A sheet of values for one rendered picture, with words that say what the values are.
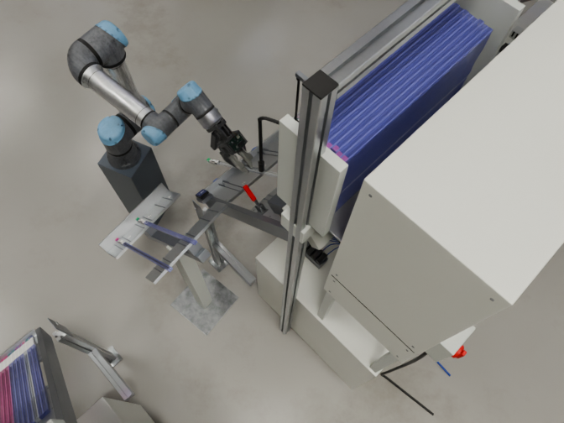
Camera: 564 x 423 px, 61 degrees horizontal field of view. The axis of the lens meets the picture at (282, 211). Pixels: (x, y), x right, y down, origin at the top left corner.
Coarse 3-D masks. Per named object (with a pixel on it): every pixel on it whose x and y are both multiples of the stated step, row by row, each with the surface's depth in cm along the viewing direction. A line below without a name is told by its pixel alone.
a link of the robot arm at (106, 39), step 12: (96, 24) 170; (108, 24) 170; (84, 36) 168; (96, 36) 168; (108, 36) 169; (120, 36) 172; (96, 48) 167; (108, 48) 170; (120, 48) 174; (108, 60) 174; (120, 60) 178; (108, 72) 182; (120, 72) 183; (120, 84) 188; (132, 84) 193
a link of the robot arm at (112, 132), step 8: (104, 120) 203; (112, 120) 202; (120, 120) 202; (104, 128) 201; (112, 128) 201; (120, 128) 201; (128, 128) 205; (104, 136) 200; (112, 136) 200; (120, 136) 201; (128, 136) 206; (104, 144) 205; (112, 144) 203; (120, 144) 205; (128, 144) 210; (112, 152) 209; (120, 152) 209
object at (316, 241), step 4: (284, 208) 136; (316, 232) 135; (328, 232) 137; (312, 236) 134; (316, 236) 135; (320, 236) 136; (324, 236) 136; (328, 236) 137; (332, 236) 138; (308, 240) 138; (312, 240) 135; (316, 240) 135; (320, 240) 136; (324, 240) 137; (328, 240) 137; (312, 244) 138; (316, 244) 136; (320, 244) 136; (324, 244) 137; (316, 248) 137; (320, 248) 136
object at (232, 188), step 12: (276, 144) 201; (264, 156) 197; (276, 156) 191; (264, 168) 188; (228, 180) 196; (240, 180) 190; (252, 180) 184; (216, 192) 193; (228, 192) 186; (240, 192) 182
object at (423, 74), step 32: (448, 32) 110; (480, 32) 110; (384, 64) 105; (416, 64) 106; (448, 64) 106; (352, 96) 102; (384, 96) 102; (416, 96) 102; (448, 96) 125; (352, 128) 98; (384, 128) 100; (416, 128) 123; (352, 160) 98; (352, 192) 119
